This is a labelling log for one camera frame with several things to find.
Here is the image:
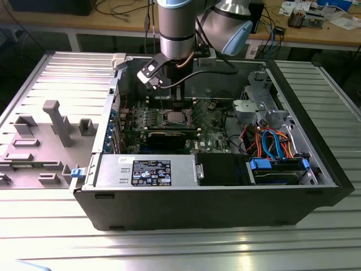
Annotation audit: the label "thin wire locking lever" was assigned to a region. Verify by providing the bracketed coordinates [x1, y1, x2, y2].
[159, 89, 166, 125]
[188, 98, 204, 112]

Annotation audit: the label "metal socket cover frame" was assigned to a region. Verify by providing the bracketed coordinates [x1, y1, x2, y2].
[186, 98, 209, 126]

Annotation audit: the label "CPU socket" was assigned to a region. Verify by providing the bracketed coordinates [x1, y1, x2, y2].
[161, 108, 196, 127]

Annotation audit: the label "black graphics card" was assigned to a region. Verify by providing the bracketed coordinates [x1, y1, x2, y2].
[146, 130, 187, 150]

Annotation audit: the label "green motherboard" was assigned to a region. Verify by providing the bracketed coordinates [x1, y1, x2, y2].
[117, 97, 246, 155]

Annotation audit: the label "grey metal drive cage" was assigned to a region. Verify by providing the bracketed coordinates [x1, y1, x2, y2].
[241, 70, 283, 113]

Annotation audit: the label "black monitor stand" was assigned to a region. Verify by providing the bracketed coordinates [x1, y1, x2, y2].
[249, 0, 266, 34]

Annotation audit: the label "black plastic shroud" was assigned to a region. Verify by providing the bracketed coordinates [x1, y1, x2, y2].
[196, 154, 250, 187]

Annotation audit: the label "wooden desk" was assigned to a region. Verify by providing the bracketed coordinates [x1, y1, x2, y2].
[0, 0, 361, 53]

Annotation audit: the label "silver power supply unit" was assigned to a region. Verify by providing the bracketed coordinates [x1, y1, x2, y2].
[94, 154, 197, 189]

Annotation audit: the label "hard disk blue carrier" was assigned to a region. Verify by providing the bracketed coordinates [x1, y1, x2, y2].
[248, 158, 311, 186]

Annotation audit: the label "printed paper cards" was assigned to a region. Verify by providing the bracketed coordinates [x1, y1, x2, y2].
[279, 1, 300, 16]

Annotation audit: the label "metal finned cooler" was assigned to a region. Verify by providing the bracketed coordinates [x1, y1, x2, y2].
[287, 8, 307, 29]

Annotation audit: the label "black PC case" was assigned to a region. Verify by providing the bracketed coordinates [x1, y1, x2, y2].
[69, 52, 355, 232]

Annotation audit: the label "black box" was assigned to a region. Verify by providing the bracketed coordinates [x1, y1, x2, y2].
[11, 0, 94, 16]

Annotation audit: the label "grey device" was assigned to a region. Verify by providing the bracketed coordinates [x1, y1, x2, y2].
[304, 7, 325, 29]

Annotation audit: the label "grey parts rack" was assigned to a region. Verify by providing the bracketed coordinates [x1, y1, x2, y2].
[0, 100, 99, 190]

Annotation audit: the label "white papers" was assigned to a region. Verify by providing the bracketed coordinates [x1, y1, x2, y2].
[328, 15, 361, 31]

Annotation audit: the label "copper coloured cable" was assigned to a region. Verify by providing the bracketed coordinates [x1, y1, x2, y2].
[175, 51, 196, 69]

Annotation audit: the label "white wrist camera black mount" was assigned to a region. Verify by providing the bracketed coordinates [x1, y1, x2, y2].
[137, 53, 165, 90]

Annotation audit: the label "small grey wrist camera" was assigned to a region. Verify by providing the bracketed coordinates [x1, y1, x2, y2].
[197, 48, 217, 66]

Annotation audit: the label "black camera cable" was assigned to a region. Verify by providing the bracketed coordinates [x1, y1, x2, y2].
[156, 68, 238, 90]

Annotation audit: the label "silver metal bracket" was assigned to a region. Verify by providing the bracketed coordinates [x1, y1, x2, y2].
[231, 99, 267, 126]

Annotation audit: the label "blue SATA cable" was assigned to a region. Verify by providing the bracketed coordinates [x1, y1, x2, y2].
[261, 128, 286, 161]

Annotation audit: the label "orange wire bundle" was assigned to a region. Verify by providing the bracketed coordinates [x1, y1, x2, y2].
[242, 125, 296, 159]

